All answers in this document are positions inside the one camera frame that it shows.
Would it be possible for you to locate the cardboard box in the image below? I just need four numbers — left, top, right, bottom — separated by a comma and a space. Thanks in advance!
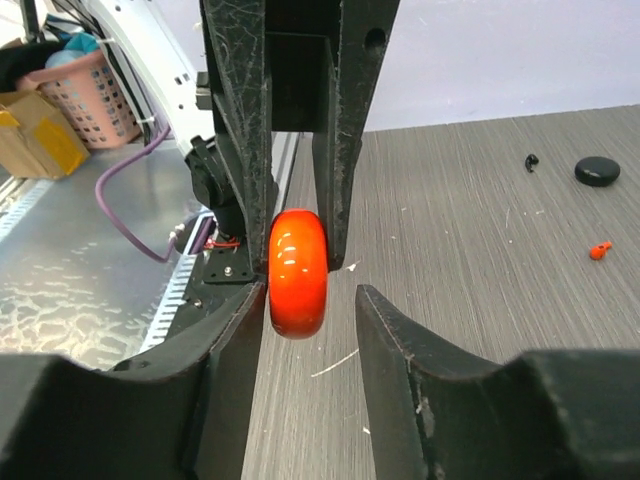
1, 91, 90, 180

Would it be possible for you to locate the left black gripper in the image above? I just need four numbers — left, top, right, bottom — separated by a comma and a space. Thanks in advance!
200, 0, 399, 274

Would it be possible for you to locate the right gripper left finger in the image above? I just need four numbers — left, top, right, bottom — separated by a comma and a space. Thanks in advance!
1, 282, 265, 479

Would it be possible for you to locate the orange earbud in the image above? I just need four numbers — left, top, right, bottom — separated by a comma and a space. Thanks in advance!
589, 241, 613, 261

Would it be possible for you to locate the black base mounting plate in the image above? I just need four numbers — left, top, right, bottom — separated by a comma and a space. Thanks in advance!
112, 214, 259, 374

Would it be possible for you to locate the pink laundry basket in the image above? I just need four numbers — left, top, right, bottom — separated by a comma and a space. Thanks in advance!
16, 49, 141, 149

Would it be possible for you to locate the white cable duct strip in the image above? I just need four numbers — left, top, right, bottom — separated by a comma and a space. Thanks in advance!
138, 255, 196, 354

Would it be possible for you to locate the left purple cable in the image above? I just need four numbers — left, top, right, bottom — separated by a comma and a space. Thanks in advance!
94, 124, 179, 265

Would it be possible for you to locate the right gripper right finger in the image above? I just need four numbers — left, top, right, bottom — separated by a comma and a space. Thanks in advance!
355, 285, 639, 479

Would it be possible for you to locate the orange earbud charging case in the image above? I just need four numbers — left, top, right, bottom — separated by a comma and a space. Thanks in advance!
268, 209, 328, 340

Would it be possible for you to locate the black earbud left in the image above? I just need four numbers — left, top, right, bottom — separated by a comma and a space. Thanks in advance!
524, 154, 539, 173

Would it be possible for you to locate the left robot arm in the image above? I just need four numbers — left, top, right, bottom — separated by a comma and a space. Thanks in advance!
86, 1, 399, 272

